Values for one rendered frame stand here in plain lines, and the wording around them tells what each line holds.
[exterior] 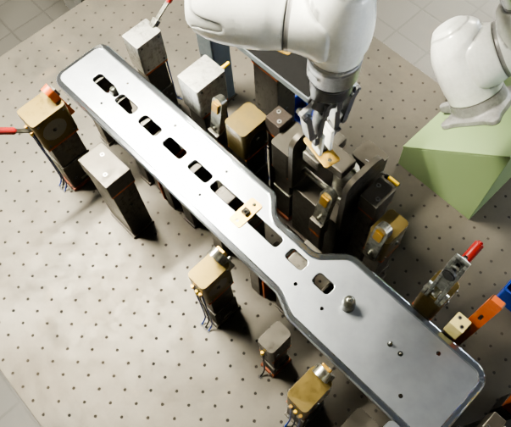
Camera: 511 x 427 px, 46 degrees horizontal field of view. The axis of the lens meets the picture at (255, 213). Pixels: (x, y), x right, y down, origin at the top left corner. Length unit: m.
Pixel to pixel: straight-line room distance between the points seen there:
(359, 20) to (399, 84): 1.23
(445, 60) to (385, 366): 0.82
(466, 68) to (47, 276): 1.32
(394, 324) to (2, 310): 1.11
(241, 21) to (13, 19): 2.69
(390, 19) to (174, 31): 1.36
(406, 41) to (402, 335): 2.02
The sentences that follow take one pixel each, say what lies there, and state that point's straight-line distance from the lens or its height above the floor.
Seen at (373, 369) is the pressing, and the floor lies 1.00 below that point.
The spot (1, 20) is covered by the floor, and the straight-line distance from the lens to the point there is 3.56.
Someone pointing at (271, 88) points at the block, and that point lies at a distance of 1.65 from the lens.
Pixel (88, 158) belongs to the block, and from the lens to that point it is 1.61.
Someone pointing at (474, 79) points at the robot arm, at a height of 1.04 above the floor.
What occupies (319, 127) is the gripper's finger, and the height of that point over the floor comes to 1.40.
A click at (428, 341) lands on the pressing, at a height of 1.00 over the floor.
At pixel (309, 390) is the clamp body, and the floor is 1.05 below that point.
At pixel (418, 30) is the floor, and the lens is 3.24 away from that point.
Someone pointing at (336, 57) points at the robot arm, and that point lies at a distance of 0.93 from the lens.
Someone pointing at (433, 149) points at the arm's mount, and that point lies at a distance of 1.76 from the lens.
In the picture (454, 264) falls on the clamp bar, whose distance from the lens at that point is 1.28.
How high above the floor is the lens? 2.35
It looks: 65 degrees down
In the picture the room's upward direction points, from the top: 5 degrees counter-clockwise
